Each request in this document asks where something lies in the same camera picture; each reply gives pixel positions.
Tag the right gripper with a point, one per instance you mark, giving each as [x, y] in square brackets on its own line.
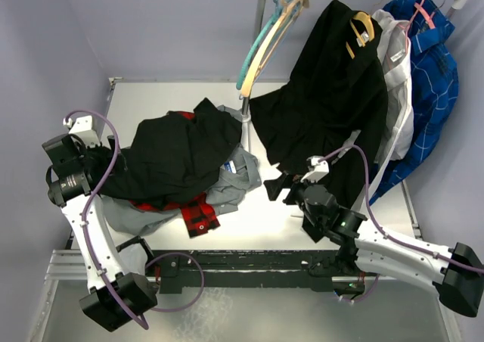
[286, 181]

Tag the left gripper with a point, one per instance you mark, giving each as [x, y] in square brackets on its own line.
[98, 150]

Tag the beige plastic hanger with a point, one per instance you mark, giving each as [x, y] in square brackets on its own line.
[264, 48]

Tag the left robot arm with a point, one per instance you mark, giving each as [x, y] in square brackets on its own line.
[118, 288]

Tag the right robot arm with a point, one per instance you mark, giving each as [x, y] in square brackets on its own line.
[454, 274]

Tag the grey shirt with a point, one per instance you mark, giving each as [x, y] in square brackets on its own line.
[238, 175]

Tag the red black plaid shirt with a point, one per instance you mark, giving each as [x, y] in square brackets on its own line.
[198, 213]

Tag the hanging black shirt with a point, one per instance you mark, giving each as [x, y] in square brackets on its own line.
[334, 104]

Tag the hanging white shirt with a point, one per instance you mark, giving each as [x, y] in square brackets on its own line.
[395, 63]

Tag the teal plastic hanger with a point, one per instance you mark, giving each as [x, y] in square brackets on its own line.
[251, 50]

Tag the yellow hanger in black shirt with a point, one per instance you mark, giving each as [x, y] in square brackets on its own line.
[367, 31]

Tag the hanging blue plaid shirt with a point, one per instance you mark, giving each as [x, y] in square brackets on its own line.
[435, 87]

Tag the pink hanger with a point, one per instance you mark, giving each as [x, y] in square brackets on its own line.
[428, 18]

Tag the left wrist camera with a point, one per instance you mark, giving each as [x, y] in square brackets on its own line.
[83, 127]

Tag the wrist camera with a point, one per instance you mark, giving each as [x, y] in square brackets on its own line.
[83, 127]
[318, 169]

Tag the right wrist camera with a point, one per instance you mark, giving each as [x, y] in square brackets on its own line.
[318, 169]

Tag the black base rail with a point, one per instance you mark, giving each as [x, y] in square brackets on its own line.
[316, 270]

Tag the aluminium frame rail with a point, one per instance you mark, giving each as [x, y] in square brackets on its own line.
[66, 265]

